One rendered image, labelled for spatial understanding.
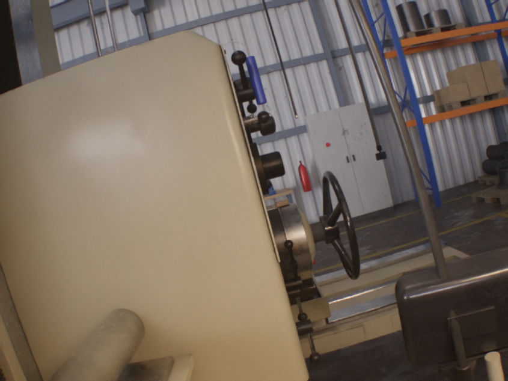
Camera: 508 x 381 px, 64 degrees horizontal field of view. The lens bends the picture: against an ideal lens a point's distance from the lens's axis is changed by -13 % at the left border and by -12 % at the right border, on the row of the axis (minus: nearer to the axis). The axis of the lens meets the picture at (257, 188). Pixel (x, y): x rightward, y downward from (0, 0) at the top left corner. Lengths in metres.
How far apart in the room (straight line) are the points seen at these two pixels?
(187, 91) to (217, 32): 8.30
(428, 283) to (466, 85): 7.83
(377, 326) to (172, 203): 1.53
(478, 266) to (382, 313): 1.44
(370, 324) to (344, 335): 0.13
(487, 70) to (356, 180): 3.30
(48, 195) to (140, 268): 0.27
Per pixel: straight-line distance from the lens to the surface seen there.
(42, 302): 1.14
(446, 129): 9.78
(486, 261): 0.93
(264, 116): 1.16
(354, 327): 2.27
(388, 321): 2.31
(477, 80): 8.76
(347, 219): 1.36
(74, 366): 0.78
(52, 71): 1.84
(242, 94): 1.09
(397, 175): 9.35
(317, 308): 2.01
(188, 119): 0.98
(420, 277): 0.92
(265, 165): 1.23
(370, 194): 8.57
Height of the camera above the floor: 1.59
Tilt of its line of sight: 4 degrees down
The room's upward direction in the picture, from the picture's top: 15 degrees counter-clockwise
